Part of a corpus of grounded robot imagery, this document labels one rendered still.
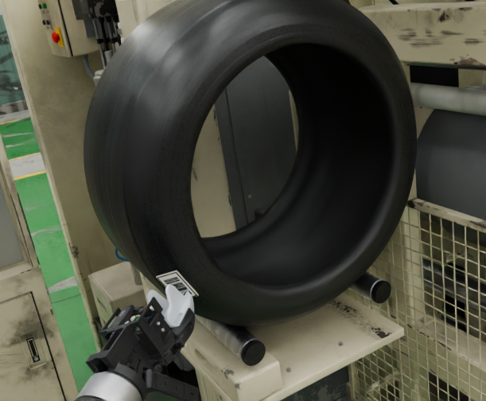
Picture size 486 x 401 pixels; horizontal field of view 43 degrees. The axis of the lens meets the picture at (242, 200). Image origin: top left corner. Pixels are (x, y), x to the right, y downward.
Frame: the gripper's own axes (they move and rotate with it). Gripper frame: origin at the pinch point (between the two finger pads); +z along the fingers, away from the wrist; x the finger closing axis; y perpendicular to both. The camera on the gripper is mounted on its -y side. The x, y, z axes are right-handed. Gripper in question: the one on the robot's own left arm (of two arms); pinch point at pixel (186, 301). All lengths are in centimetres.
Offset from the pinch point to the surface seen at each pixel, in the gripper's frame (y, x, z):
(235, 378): -17.9, 2.6, 2.2
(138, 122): 26.8, -7.1, 5.2
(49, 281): -55, 220, 162
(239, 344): -13.6, 0.4, 5.2
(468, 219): -22, -35, 38
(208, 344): -16.1, 11.0, 10.8
